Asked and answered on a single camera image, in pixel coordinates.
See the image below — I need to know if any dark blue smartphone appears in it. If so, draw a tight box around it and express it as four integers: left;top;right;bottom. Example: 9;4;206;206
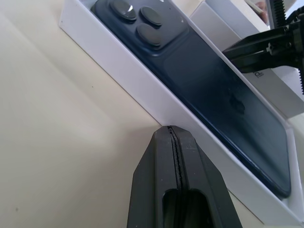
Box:
90;0;292;199

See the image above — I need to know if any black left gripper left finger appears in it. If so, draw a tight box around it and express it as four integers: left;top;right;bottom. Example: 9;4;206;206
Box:
125;125;183;228

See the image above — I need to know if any box lid brown inside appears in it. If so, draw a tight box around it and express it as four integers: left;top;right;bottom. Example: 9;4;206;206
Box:
190;0;304;119

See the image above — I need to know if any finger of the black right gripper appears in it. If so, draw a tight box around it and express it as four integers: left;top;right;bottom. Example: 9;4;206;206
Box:
222;26;297;75

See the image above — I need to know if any grey box bottom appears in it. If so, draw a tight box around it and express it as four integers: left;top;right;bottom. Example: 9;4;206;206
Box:
58;0;304;226

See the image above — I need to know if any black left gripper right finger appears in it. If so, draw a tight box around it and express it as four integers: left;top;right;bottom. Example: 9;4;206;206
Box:
169;125;242;228

